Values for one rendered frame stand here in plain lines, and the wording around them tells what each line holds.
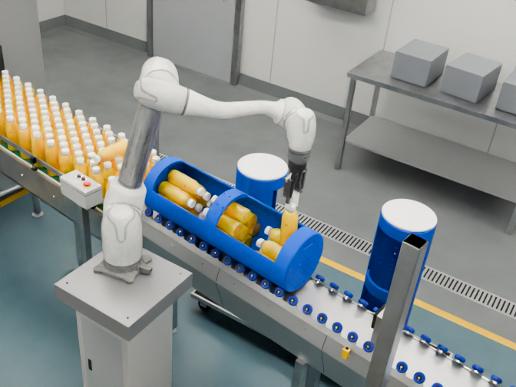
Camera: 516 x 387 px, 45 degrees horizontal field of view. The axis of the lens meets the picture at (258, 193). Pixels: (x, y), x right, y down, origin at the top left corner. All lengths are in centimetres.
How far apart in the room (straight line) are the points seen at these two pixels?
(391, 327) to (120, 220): 109
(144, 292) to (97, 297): 18
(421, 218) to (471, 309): 133
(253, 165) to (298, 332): 108
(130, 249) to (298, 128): 81
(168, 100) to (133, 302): 80
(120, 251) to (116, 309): 22
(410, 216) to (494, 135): 280
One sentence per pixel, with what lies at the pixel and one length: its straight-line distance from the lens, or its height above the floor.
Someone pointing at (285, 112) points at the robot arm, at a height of 171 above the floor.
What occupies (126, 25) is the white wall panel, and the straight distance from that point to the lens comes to 777.
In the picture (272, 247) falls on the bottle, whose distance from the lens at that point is 270.
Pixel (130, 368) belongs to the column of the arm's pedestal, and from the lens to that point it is 282.
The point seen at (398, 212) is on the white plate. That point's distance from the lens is 326.
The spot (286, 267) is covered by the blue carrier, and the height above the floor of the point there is 114.
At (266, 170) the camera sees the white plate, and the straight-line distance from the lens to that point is 342.
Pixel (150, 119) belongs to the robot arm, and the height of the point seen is 168.
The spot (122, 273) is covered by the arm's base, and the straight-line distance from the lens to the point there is 261.
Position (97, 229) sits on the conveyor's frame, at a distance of 338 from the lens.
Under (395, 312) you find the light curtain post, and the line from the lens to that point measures 207.
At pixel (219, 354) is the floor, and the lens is 378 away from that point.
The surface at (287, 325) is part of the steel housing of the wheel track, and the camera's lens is 278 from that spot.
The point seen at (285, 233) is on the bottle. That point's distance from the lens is 267.
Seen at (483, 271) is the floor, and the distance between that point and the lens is 482.
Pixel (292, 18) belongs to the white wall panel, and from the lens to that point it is 637.
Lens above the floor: 281
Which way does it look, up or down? 33 degrees down
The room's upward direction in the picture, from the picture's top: 6 degrees clockwise
